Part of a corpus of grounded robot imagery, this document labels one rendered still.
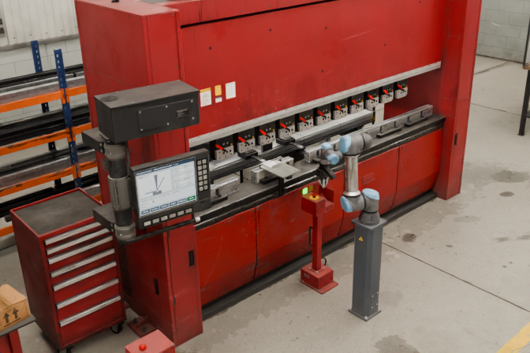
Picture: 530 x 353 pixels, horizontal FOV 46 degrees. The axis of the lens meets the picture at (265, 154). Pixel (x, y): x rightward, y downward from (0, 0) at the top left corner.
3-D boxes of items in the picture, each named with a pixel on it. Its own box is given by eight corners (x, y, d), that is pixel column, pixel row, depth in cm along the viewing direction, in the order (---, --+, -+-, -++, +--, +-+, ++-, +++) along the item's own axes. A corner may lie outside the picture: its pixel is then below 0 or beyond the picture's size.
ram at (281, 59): (173, 153, 408) (162, 31, 377) (166, 150, 414) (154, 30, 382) (440, 67, 587) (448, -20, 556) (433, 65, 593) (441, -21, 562)
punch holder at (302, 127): (299, 132, 483) (299, 113, 477) (292, 130, 489) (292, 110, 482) (313, 128, 492) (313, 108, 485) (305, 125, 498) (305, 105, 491)
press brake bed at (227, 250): (195, 326, 453) (188, 227, 421) (179, 313, 468) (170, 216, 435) (437, 198, 632) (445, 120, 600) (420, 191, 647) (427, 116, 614)
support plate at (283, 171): (283, 178, 451) (283, 177, 450) (259, 167, 469) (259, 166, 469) (300, 171, 461) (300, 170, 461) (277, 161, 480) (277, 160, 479)
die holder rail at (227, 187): (183, 212, 430) (182, 200, 426) (178, 209, 434) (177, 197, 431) (239, 190, 460) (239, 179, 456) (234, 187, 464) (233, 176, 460)
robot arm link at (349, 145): (366, 212, 423) (365, 135, 408) (346, 216, 419) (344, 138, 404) (358, 206, 434) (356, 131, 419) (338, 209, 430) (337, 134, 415)
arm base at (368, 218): (384, 220, 434) (385, 208, 430) (371, 228, 425) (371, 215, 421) (367, 213, 445) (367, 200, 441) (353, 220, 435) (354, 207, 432)
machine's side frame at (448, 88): (446, 201, 625) (471, -37, 535) (379, 175, 685) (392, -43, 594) (460, 193, 640) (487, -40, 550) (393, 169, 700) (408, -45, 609)
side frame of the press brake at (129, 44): (174, 349, 431) (141, 15, 341) (114, 295, 491) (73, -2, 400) (203, 332, 446) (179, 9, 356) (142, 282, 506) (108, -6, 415)
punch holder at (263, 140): (260, 146, 459) (259, 125, 453) (252, 143, 465) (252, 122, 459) (275, 141, 468) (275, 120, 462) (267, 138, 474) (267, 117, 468)
